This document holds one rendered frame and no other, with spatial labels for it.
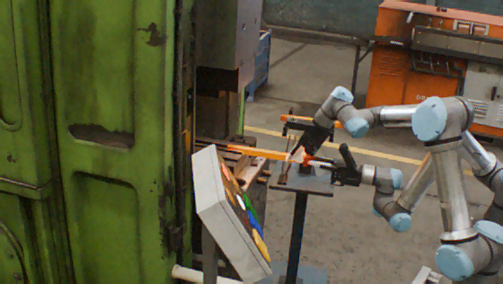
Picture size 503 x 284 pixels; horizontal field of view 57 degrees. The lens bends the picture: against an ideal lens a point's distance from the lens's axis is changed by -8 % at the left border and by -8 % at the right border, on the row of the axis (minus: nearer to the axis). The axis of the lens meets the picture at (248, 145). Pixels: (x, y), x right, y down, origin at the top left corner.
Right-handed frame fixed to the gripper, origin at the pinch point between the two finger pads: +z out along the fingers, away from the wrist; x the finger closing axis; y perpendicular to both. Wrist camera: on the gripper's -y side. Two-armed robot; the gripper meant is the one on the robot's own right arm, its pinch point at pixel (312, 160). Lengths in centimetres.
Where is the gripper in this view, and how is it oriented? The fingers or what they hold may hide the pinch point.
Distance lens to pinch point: 192.1
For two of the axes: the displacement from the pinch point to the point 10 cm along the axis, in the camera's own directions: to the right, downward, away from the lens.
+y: -0.5, 9.2, 4.0
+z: -9.6, -1.6, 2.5
